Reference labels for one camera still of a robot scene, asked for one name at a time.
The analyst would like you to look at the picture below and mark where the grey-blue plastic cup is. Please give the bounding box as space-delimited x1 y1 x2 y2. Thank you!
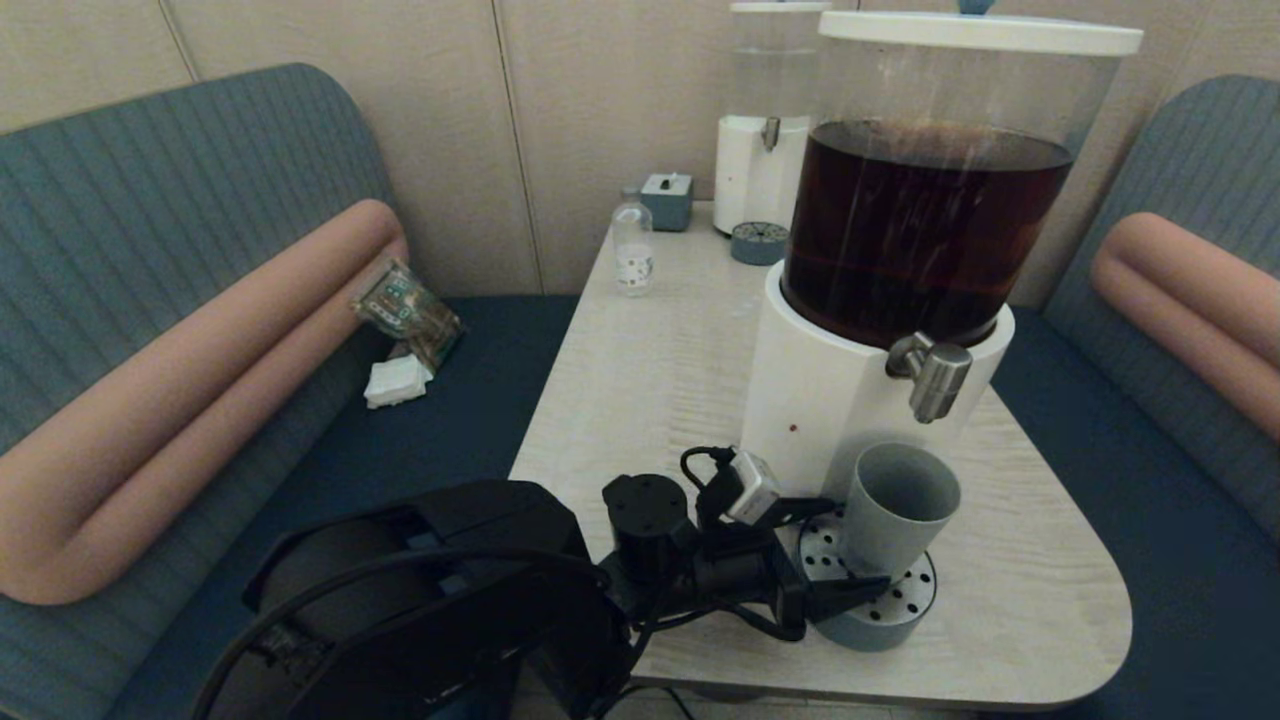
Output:
838 443 963 583

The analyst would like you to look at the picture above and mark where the large steel dispenser tap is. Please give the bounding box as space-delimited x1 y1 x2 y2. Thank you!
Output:
886 333 973 425

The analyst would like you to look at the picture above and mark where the large round perforated drip tray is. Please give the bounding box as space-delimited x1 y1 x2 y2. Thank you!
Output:
790 505 938 653

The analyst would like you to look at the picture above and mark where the small round perforated drip tray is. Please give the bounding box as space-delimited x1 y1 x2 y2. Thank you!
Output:
730 221 791 266

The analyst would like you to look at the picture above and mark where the small clear bottle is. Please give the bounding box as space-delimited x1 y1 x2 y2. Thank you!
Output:
612 188 655 297

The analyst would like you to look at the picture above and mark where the small grey-blue box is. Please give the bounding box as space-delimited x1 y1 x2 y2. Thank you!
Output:
640 173 695 233

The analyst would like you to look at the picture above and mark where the small clear dispenser white base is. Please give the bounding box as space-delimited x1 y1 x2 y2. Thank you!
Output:
714 0 831 238

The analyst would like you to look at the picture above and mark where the dark blue seat cushion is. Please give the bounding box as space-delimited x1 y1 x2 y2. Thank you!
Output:
105 294 581 720
975 308 1280 720

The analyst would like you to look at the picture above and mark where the white folded napkin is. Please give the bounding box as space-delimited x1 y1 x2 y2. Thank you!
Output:
363 353 434 409

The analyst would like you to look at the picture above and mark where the green snack packet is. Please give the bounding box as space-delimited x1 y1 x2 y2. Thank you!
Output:
351 260 465 371

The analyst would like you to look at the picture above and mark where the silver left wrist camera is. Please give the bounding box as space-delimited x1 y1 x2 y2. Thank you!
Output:
725 450 784 527

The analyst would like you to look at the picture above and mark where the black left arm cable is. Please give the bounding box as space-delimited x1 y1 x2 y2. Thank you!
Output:
190 446 801 720

